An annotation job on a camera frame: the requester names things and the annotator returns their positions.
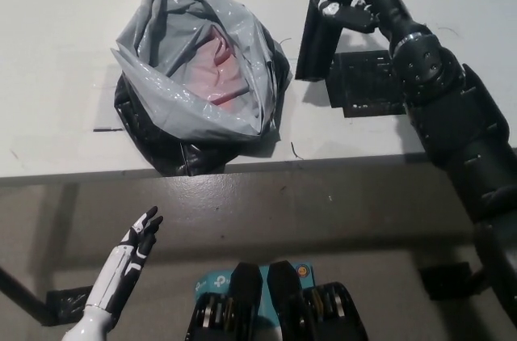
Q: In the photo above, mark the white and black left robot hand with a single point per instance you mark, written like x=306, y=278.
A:
x=121, y=262

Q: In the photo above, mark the black floor tape patch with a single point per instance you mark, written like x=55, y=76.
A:
x=440, y=282
x=66, y=308

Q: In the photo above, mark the black stapler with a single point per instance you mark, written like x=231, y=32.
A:
x=319, y=50

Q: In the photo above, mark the grey and black plastic bag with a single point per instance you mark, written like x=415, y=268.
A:
x=169, y=86

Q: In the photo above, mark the pink item inside bag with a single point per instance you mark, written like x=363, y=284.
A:
x=220, y=70

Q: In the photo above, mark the dark table leg bar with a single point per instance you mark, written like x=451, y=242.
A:
x=20, y=292

